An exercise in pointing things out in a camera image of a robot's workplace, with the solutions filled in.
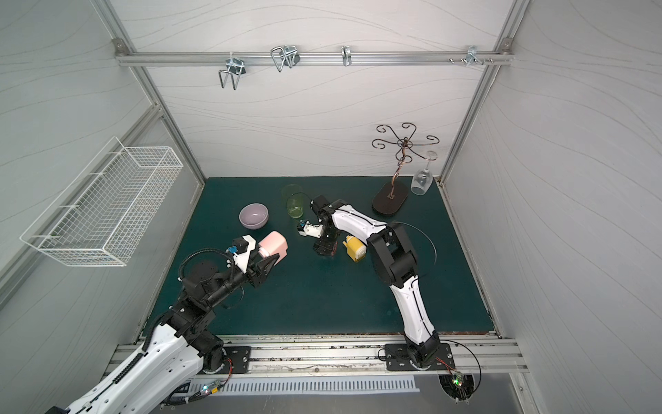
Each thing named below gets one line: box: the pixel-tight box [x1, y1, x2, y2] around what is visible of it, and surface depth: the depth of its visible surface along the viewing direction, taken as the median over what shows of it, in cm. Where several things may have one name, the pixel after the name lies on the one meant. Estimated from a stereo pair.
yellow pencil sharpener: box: [343, 235, 367, 263], surface depth 93 cm
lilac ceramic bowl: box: [238, 202, 270, 231], surface depth 103 cm
